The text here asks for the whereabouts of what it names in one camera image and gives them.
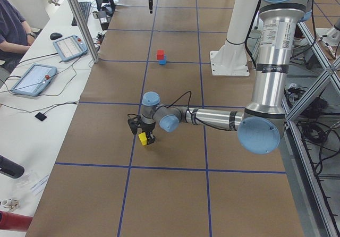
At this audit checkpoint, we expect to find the yellow wooden cube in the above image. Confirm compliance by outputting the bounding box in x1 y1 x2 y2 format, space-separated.
138 132 148 146

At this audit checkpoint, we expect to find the red wooden cube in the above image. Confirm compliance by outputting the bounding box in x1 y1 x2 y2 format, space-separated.
156 49 165 61

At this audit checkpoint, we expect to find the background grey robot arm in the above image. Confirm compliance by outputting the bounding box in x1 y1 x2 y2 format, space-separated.
325 19 340 45

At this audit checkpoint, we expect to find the black keyboard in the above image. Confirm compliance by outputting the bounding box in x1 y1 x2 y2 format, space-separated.
79 2 91 22

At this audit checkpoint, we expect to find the far teach pendant tablet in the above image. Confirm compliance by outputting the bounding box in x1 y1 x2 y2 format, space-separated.
53 35 88 62

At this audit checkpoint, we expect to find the teach pendant tablet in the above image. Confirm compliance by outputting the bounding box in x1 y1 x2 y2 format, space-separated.
53 35 88 62
10 63 57 97

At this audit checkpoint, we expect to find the black computer mouse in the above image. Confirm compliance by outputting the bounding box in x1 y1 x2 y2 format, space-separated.
50 32 63 40

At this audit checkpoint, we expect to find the small black square pad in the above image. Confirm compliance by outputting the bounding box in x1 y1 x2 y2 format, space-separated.
35 112 47 121

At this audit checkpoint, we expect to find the near teach pendant tablet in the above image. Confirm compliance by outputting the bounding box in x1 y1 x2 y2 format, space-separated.
10 63 57 97

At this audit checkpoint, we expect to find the seated person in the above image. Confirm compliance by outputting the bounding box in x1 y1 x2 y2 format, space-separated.
1 0 36 73

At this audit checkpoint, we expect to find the black bottle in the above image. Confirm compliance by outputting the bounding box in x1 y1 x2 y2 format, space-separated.
1 156 24 179

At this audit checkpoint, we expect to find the red cylinder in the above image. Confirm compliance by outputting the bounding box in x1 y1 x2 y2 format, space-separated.
1 211 33 232

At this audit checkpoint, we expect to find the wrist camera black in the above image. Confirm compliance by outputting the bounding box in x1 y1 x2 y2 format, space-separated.
127 113 141 135

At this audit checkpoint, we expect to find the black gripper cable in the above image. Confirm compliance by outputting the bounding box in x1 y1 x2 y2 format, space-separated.
164 90 240 131

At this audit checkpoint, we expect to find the aluminium frame post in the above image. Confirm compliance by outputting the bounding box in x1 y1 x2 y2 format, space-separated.
67 0 99 63

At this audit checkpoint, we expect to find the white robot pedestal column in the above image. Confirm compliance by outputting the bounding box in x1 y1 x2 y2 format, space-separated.
210 0 259 77

